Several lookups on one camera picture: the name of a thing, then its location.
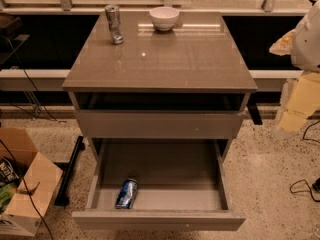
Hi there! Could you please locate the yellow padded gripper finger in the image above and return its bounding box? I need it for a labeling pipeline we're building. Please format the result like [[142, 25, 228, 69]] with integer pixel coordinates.
[[269, 30, 295, 56], [279, 72, 320, 133]]

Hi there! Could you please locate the blue pepsi can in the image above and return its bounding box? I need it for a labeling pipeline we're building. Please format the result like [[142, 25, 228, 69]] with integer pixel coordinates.
[[115, 178, 138, 209]]

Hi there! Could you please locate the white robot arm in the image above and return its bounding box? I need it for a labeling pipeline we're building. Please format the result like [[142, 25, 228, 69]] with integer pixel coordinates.
[[269, 1, 320, 133]]

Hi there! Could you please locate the open grey middle drawer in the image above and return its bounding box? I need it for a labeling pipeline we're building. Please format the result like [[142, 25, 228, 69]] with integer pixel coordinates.
[[72, 139, 245, 231]]

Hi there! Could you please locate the crushed silver can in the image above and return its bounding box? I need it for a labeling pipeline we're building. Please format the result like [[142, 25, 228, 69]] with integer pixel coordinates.
[[105, 5, 124, 44]]

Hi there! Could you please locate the closed grey top drawer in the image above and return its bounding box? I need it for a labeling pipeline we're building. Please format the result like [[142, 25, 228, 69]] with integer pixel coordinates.
[[75, 110, 244, 139]]

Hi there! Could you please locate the white ceramic bowl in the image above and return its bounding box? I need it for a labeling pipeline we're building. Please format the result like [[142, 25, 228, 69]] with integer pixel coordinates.
[[149, 6, 179, 31]]

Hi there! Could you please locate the grey cabinet with glossy top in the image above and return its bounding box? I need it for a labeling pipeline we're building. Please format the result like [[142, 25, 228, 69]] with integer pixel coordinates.
[[63, 11, 256, 155]]

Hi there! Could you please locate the black bar on floor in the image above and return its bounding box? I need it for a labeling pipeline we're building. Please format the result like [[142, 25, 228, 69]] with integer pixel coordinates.
[[54, 136, 85, 206]]

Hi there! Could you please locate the cardboard box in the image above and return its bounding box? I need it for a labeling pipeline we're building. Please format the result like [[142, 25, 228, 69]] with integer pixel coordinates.
[[0, 128, 62, 236]]

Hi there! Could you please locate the snack bag in box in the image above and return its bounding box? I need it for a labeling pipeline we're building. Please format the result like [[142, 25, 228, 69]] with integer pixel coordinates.
[[0, 157, 19, 187]]

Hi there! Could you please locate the green bag in box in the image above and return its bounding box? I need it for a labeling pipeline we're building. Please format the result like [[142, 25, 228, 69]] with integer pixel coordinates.
[[0, 182, 17, 213]]

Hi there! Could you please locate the black cable on right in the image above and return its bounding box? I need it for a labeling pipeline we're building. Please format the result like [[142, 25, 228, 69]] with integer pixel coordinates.
[[288, 119, 320, 203]]

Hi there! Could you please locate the black cable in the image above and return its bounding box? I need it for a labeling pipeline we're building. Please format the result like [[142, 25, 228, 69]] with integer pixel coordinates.
[[0, 33, 63, 240], [288, 119, 320, 203]]

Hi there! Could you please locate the black cable on left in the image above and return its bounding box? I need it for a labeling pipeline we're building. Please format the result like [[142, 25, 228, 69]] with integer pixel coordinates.
[[0, 33, 63, 240]]

